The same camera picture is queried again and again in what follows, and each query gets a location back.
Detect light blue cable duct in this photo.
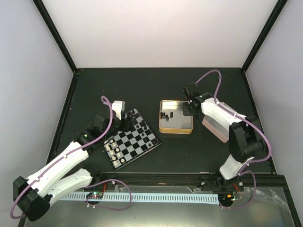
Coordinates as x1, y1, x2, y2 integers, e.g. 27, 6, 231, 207
61, 192, 219, 205

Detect black and grey chessboard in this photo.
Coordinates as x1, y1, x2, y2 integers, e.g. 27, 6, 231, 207
105, 108, 162, 172

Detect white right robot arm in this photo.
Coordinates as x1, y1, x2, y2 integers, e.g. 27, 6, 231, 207
183, 92, 271, 191

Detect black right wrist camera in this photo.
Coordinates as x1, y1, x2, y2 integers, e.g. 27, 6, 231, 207
183, 83, 202, 101

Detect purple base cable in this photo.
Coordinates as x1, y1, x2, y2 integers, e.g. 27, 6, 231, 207
219, 170, 256, 210
85, 178, 132, 210

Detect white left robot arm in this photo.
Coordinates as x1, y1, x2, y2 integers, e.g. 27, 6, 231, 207
10, 110, 133, 221

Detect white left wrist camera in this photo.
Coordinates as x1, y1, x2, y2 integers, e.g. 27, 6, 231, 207
111, 100, 125, 120

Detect gold metal tin base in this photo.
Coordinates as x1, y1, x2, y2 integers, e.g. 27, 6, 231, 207
159, 100, 194, 134

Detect silver tin lid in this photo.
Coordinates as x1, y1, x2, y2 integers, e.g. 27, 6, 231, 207
201, 101, 237, 143

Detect black pieces in tin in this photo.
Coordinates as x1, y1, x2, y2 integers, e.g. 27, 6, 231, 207
160, 112, 174, 121

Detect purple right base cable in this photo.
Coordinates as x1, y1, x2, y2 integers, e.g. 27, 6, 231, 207
219, 170, 256, 210

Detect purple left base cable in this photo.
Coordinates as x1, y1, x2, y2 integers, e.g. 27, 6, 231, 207
85, 178, 132, 210

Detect white chess piece row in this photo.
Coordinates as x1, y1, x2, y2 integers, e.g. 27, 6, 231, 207
104, 139, 126, 169

